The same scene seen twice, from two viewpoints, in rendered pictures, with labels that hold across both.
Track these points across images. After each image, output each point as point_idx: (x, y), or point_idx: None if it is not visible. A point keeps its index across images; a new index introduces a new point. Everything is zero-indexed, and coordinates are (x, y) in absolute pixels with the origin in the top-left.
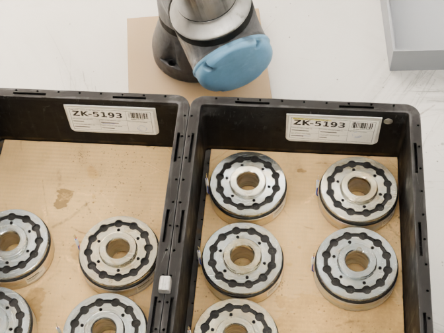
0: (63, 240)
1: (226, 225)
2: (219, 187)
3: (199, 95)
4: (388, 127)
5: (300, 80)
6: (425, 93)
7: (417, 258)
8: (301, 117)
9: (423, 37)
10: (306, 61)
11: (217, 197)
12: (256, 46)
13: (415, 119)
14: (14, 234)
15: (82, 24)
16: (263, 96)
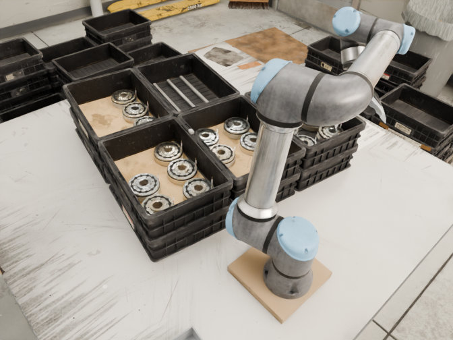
0: (243, 156)
1: (194, 173)
2: (207, 183)
3: (263, 254)
4: None
5: (231, 299)
6: (166, 330)
7: (119, 171)
8: None
9: None
10: (236, 312)
11: (204, 179)
12: (229, 212)
13: (143, 214)
14: None
15: (352, 266)
16: (237, 270)
